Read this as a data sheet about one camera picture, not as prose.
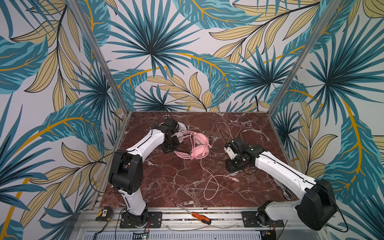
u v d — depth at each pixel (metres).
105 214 0.72
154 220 0.74
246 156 0.58
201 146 0.82
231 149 0.68
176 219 0.75
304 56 0.86
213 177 0.88
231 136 1.07
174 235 0.70
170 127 0.72
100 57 0.85
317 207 0.40
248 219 0.73
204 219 0.72
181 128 1.00
